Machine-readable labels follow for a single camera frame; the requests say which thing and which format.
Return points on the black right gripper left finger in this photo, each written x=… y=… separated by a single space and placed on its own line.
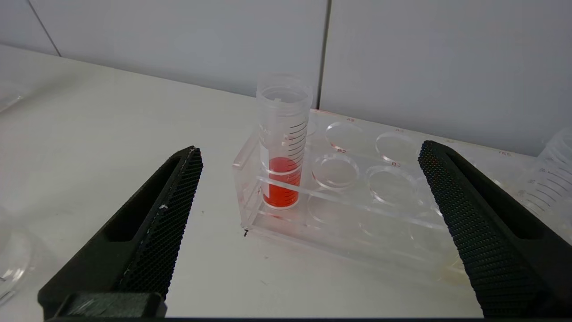
x=134 y=250

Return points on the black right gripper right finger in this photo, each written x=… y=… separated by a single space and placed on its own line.
x=505 y=246

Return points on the graduated clear plastic test tube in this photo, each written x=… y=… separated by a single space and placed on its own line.
x=282 y=183

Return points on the test tube with yellow pigment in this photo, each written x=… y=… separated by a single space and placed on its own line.
x=552 y=179

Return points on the clear glass beaker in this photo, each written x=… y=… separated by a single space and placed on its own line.
x=9 y=268

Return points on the clear acrylic test tube rack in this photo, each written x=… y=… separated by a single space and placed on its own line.
x=357 y=214

